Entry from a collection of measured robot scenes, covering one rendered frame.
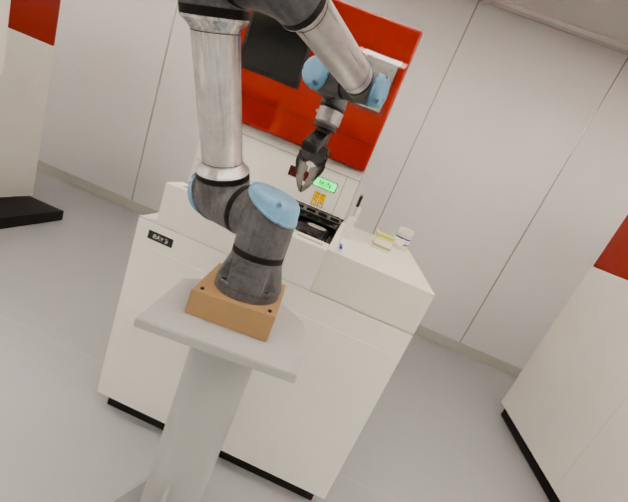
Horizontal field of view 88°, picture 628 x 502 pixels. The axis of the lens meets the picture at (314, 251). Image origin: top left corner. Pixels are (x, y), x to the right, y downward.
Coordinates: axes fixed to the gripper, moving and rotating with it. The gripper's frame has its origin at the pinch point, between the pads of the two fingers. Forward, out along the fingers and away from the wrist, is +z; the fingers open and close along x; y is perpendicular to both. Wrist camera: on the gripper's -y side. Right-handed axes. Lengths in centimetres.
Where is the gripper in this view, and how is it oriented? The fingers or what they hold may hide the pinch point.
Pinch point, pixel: (301, 187)
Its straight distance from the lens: 102.9
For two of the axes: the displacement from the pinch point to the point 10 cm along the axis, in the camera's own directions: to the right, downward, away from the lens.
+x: -9.2, -3.9, 0.6
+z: -3.6, 8.9, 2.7
